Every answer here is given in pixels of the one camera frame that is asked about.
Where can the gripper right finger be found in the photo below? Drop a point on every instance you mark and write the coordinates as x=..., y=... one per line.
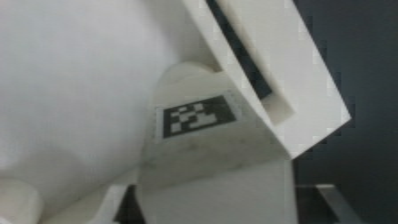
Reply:
x=338, y=205

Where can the white leg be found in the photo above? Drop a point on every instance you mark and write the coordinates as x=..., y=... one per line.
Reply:
x=216, y=169

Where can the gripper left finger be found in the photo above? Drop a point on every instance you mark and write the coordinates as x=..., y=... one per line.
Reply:
x=115, y=211

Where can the white square tabletop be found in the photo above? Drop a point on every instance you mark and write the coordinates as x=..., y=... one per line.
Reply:
x=86, y=52

